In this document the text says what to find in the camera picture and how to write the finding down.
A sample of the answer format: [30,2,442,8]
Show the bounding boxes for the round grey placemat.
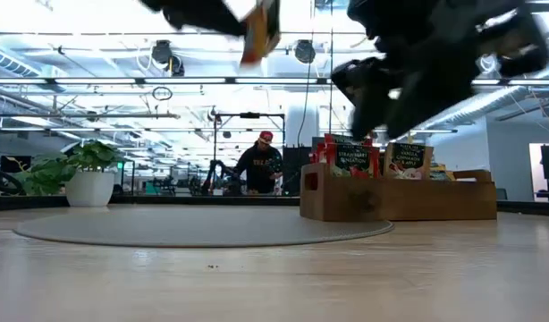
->
[13,204,396,250]

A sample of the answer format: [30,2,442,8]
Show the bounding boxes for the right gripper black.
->
[349,25,482,141]

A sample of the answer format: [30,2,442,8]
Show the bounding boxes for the black aluminium table frame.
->
[0,192,549,216]

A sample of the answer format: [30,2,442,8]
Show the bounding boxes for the brown tea packet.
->
[383,141,435,181]

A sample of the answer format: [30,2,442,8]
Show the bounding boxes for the black ceiling cable reel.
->
[293,38,317,64]
[149,38,186,77]

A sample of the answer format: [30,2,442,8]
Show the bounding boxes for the long ceiling light strip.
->
[0,76,549,87]

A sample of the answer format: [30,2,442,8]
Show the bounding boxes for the red strawberry tea packet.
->
[331,142,379,179]
[308,142,334,165]
[323,132,375,147]

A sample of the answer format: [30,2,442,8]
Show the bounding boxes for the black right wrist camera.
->
[330,56,393,107]

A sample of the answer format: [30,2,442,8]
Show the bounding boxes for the brown wooden compartment tray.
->
[299,162,499,223]

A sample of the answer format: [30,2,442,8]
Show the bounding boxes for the black computer case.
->
[282,136,329,197]

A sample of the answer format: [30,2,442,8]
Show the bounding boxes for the black background rig frame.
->
[213,111,286,193]

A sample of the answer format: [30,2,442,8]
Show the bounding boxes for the green plant in white pot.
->
[5,139,126,208]

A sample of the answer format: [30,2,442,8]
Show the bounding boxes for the person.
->
[232,130,285,195]

